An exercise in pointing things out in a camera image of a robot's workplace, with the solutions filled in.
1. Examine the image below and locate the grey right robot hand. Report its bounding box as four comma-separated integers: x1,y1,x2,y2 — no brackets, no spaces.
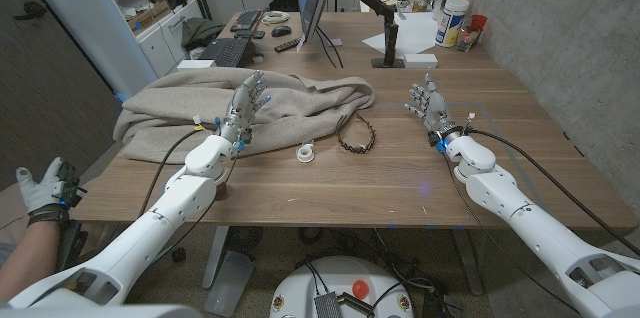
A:
403,72,465,148

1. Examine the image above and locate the person's white gloved hand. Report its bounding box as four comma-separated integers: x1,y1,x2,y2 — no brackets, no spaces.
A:
15,156,87,219

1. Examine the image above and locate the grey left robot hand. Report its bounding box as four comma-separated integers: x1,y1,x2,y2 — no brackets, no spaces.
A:
214,69,273,153

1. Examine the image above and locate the person's bare forearm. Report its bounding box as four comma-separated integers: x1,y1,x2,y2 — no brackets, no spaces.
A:
0,217,62,304

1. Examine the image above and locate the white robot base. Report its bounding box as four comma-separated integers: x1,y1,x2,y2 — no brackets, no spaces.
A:
269,256,415,318

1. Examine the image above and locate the beige coat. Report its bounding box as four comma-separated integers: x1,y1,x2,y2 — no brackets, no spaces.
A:
112,67,377,165

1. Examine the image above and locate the white tape roll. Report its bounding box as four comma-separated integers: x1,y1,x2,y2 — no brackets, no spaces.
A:
295,139,317,164

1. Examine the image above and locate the white box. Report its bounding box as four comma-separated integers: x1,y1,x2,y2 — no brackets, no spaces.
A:
402,52,439,70
176,59,217,72

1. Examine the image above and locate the black keyboard with wide body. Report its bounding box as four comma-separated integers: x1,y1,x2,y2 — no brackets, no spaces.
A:
198,36,251,68

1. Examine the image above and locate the clear glass cup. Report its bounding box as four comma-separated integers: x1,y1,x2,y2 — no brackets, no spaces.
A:
455,25,480,53

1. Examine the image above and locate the white paper sheet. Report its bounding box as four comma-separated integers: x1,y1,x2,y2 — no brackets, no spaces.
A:
361,11,440,56

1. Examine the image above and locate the black remote control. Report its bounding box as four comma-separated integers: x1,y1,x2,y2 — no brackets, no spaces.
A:
273,36,305,54

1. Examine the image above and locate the white wipes canister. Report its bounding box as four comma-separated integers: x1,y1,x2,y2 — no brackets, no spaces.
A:
434,0,471,49

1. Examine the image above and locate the black slim keyboard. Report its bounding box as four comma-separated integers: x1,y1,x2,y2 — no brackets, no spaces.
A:
229,9,264,33

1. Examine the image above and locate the grey green jacket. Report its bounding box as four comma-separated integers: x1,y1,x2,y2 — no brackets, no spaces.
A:
180,16,226,52

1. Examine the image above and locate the dark braided headband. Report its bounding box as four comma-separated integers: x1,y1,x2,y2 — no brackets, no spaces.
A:
335,112,377,155

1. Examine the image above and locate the red cup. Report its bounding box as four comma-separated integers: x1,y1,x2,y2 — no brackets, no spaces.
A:
468,14,489,39

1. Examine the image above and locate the black bag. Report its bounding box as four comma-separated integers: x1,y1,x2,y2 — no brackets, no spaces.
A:
268,0,301,13

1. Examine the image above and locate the black round fan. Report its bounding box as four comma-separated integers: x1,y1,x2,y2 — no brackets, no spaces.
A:
227,226,265,254

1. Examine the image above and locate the cardboard box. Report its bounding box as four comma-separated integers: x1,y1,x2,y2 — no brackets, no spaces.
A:
125,0,172,32

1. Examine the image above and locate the grey table leg with foot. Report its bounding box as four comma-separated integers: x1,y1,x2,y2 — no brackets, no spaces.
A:
201,226,257,318

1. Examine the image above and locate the white shelf cabinet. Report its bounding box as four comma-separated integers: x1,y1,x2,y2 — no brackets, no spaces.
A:
14,0,204,99

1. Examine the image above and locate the white coiled cable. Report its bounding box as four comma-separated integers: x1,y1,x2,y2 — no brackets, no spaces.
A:
261,10,292,26

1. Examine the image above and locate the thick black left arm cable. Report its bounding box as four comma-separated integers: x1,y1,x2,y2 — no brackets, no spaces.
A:
138,127,221,219

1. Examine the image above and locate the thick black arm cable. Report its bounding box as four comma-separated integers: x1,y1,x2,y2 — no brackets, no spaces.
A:
467,127,640,259
138,127,221,219

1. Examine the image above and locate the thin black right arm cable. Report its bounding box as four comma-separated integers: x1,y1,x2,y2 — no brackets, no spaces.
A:
441,151,579,315

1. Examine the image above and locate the black monitor cable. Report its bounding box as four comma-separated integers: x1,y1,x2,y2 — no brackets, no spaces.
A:
314,25,345,69

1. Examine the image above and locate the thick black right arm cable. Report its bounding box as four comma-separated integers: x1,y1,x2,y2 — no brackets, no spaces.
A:
467,127,640,259

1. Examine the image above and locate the black door handle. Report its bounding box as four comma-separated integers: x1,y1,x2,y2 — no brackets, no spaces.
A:
13,0,49,21

